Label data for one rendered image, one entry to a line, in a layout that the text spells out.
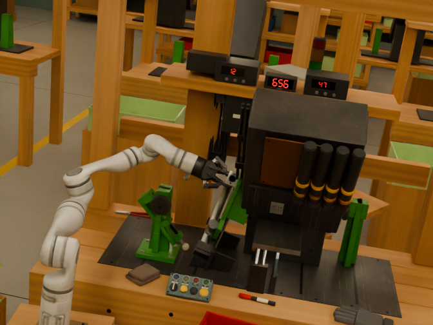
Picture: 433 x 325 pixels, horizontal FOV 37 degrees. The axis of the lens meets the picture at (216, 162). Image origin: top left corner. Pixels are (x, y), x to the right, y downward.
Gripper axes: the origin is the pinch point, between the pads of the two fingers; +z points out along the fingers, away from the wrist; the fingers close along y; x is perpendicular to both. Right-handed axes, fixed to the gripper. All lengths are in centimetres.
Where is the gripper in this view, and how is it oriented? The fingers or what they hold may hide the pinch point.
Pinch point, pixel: (229, 180)
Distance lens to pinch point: 243.5
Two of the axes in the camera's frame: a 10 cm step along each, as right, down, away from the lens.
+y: 3.7, -8.5, 3.8
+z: 9.2, 4.0, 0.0
